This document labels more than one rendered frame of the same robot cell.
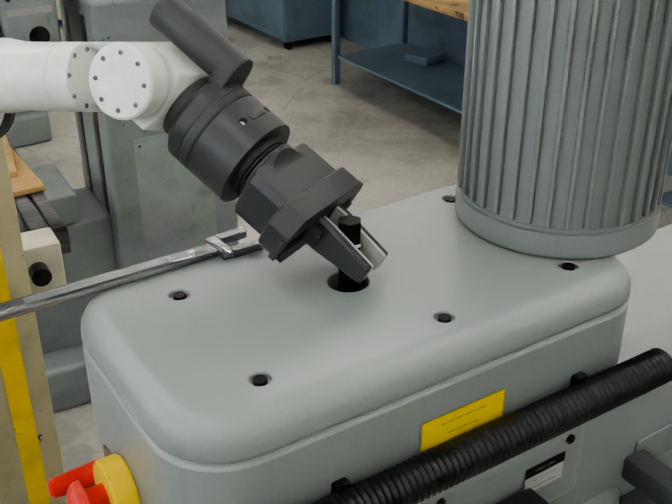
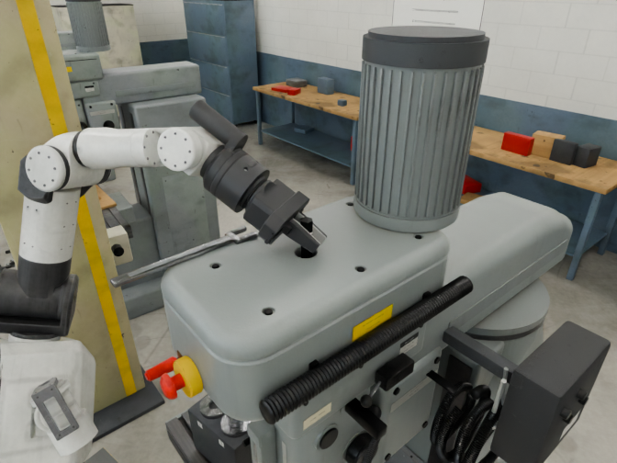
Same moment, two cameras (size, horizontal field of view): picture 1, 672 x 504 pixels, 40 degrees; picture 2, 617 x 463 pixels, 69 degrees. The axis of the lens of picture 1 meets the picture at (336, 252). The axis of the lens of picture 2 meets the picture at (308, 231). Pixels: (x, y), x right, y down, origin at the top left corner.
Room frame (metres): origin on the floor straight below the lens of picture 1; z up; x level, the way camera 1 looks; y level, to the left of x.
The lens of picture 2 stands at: (0.07, 0.06, 2.28)
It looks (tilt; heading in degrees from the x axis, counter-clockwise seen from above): 29 degrees down; 353
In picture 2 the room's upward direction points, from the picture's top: straight up
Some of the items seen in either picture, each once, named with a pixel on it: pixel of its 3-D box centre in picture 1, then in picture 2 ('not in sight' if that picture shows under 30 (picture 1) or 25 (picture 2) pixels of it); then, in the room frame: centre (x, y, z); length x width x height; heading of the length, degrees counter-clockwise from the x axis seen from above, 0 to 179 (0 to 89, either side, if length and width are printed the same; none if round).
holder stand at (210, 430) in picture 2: not in sight; (227, 434); (1.04, 0.21, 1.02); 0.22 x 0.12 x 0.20; 43
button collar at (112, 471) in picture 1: (116, 491); (187, 376); (0.58, 0.18, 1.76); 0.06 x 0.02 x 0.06; 33
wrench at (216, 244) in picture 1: (133, 272); (187, 254); (0.71, 0.18, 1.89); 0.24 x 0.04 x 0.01; 124
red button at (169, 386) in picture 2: (89, 502); (173, 384); (0.57, 0.20, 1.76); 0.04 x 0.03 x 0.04; 33
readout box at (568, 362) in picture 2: not in sight; (552, 399); (0.59, -0.44, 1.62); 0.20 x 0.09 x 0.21; 123
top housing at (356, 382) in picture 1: (361, 350); (312, 287); (0.71, -0.02, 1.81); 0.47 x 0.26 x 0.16; 123
